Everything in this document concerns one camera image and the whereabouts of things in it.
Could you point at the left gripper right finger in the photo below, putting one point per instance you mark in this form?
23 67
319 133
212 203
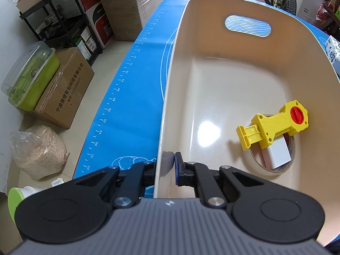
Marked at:
203 180

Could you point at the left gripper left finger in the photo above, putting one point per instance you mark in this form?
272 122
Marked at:
134 183

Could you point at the tape roll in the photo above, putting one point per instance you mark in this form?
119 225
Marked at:
255 162

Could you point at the white power adapter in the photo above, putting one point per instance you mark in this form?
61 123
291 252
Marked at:
277 154

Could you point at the beige plastic storage bin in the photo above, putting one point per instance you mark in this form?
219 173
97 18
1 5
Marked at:
231 60

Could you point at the yellow toy launcher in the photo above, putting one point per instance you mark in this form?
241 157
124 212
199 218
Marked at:
291 119

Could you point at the blue silicone mat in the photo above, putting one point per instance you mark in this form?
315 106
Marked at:
127 126

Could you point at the bag of grain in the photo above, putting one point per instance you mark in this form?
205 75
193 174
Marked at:
38 151

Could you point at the floor cardboard box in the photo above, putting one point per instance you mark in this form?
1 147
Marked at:
63 95

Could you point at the green lid white cup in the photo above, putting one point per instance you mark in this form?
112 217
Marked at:
17 195

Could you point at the green lidded container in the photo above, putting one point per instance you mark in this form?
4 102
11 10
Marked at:
30 75

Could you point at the large stacked cardboard box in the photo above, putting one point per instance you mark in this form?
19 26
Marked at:
128 17

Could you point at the black metal rack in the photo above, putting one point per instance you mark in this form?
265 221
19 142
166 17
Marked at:
61 24

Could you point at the white tissue box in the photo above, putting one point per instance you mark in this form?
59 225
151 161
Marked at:
332 47

